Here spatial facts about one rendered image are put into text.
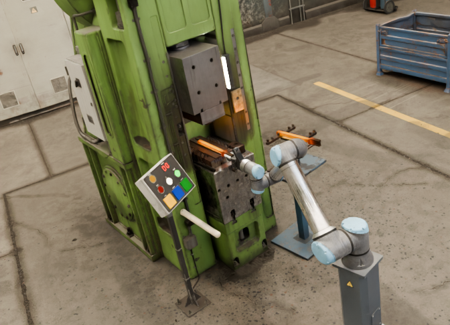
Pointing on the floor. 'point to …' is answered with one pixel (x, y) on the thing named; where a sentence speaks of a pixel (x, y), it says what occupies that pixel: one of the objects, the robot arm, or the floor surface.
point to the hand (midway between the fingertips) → (226, 153)
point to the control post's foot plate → (201, 301)
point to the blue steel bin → (416, 46)
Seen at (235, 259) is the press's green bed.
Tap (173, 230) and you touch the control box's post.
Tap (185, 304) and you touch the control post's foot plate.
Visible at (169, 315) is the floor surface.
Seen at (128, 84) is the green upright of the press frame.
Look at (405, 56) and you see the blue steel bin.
